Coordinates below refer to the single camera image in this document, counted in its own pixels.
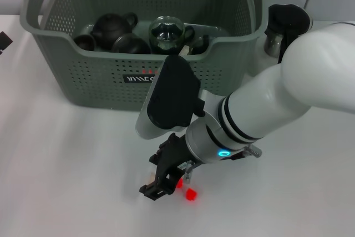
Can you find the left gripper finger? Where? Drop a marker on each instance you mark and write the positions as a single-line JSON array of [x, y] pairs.
[[5, 42]]

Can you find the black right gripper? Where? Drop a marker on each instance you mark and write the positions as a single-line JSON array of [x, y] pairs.
[[174, 151]]

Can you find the bright red stepped brick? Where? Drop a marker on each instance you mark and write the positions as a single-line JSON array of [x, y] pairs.
[[180, 183]]

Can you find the small bright red brick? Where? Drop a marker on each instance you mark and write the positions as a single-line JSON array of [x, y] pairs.
[[191, 194]]

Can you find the small clear white brick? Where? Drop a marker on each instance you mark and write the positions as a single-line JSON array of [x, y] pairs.
[[184, 51]]

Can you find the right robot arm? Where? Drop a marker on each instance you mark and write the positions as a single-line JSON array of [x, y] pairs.
[[263, 101]]

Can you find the small black clay teacup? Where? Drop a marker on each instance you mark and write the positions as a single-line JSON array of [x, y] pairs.
[[84, 43]]

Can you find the grey perforated storage bin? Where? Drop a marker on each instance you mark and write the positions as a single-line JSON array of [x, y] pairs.
[[97, 87]]

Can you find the black clay teapot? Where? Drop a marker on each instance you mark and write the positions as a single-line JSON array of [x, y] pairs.
[[109, 30]]

